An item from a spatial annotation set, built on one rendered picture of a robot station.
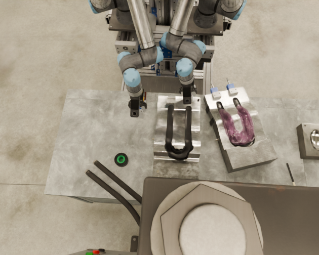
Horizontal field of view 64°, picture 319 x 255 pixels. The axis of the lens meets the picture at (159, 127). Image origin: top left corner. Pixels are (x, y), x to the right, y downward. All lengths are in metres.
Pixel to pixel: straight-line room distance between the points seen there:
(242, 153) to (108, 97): 0.91
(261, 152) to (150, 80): 1.33
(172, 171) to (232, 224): 1.23
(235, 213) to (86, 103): 1.57
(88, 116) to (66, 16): 1.96
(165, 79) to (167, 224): 2.26
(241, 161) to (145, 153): 0.55
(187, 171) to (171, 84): 1.16
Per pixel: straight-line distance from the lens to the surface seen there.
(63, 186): 1.63
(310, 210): 0.33
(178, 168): 1.47
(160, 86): 2.43
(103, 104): 1.73
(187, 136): 1.48
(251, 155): 1.51
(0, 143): 2.90
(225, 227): 0.24
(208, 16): 1.68
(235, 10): 1.54
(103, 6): 1.59
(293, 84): 2.96
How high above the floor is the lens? 2.29
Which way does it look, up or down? 68 degrees down
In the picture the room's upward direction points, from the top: 5 degrees counter-clockwise
